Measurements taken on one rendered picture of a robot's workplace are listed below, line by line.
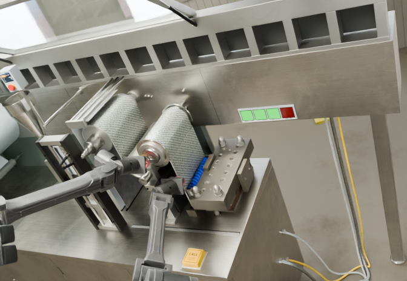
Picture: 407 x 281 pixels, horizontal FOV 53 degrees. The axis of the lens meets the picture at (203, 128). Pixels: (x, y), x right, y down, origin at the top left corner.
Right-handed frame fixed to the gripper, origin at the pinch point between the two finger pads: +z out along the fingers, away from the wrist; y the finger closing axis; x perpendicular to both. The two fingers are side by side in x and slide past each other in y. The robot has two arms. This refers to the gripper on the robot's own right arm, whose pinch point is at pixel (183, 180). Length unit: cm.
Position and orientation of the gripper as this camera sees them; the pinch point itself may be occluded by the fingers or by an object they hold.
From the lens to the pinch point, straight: 175.3
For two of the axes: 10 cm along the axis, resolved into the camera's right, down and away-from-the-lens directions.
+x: -1.1, -9.9, -1.1
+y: 8.8, -0.4, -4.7
